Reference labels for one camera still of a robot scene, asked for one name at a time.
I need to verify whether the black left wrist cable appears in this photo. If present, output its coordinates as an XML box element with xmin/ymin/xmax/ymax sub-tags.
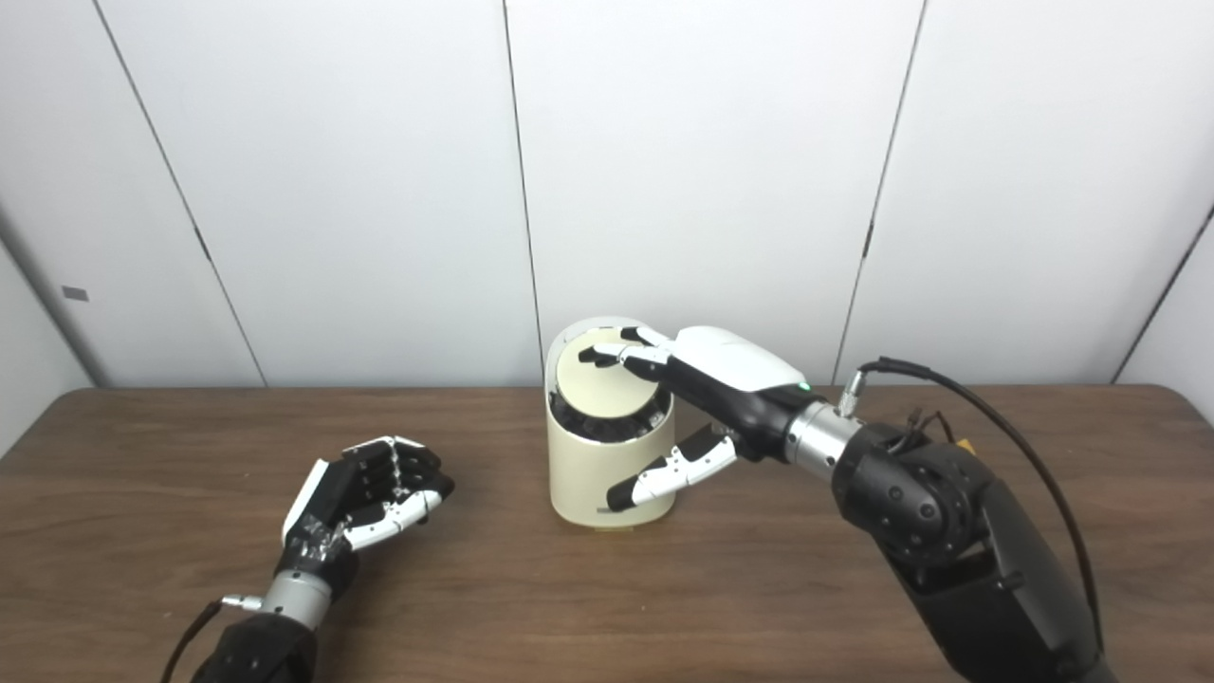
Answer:
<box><xmin>156</xmin><ymin>594</ymin><xmax>264</xmax><ymax>683</ymax></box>

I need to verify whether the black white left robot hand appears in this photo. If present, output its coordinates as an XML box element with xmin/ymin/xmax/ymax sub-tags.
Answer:
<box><xmin>280</xmin><ymin>435</ymin><xmax>456</xmax><ymax>600</ymax></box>

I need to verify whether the cream round bin lid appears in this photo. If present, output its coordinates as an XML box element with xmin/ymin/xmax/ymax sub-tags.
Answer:
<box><xmin>555</xmin><ymin>327</ymin><xmax>670</xmax><ymax>420</ymax></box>

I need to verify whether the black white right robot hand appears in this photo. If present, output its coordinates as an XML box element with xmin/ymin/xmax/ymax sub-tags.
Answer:
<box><xmin>579</xmin><ymin>325</ymin><xmax>818</xmax><ymax>514</ymax></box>

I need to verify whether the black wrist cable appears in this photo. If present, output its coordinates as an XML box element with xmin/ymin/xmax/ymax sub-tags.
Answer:
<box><xmin>837</xmin><ymin>357</ymin><xmax>1107</xmax><ymax>655</ymax></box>
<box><xmin>156</xmin><ymin>594</ymin><xmax>264</xmax><ymax>683</ymax></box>

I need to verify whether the cream-colored bin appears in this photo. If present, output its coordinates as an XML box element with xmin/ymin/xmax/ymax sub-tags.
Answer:
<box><xmin>545</xmin><ymin>317</ymin><xmax>676</xmax><ymax>529</ymax></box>

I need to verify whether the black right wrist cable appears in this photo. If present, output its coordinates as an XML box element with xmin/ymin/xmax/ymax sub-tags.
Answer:
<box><xmin>837</xmin><ymin>357</ymin><xmax>1107</xmax><ymax>655</ymax></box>

